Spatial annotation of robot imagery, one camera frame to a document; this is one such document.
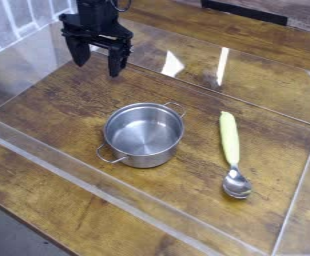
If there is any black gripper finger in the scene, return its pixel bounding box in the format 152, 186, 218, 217
65, 37, 91, 67
108, 47, 130, 77

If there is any clear acrylic enclosure wall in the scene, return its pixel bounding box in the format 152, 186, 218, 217
0, 0, 310, 256

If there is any green handled metal spoon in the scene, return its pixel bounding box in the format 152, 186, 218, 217
219, 111, 251, 199

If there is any small steel pot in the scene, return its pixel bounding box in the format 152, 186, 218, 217
96, 102, 186, 168

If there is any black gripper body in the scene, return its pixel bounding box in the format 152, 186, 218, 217
59, 0, 134, 47

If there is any black bar in background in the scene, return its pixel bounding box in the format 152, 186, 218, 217
200, 0, 289, 26

